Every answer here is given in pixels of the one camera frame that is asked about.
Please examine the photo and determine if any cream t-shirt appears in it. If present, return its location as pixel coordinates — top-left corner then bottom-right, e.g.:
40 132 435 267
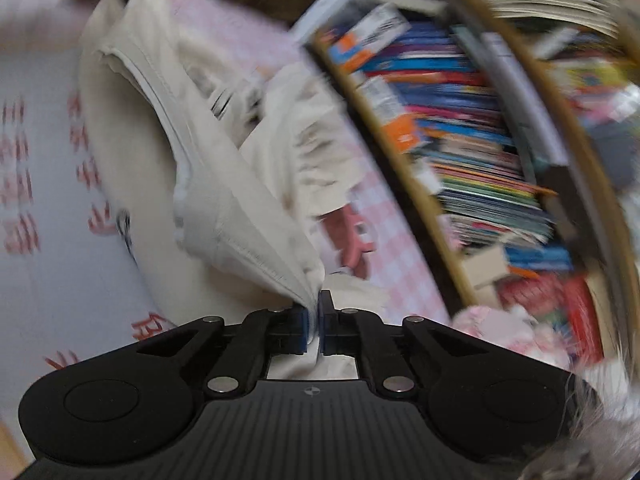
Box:
77 0 392 380

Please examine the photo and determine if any pink white plush bunny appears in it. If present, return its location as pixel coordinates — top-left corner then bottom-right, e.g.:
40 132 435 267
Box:
451 304 572 370

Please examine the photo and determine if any pink checkered table mat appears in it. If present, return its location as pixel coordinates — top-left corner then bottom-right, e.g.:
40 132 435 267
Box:
1 0 449 464

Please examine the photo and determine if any flat white orange box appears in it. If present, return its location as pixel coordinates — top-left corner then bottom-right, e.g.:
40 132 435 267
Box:
357 76 422 154

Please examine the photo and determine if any row of colourful books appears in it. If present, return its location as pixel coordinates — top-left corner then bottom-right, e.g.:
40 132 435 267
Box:
317 18 617 365

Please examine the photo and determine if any tall white orange box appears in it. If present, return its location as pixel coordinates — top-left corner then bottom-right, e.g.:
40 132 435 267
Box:
329 3 410 72

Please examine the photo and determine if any white wooden bookshelf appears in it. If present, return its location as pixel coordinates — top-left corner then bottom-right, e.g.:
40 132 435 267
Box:
292 0 639 373

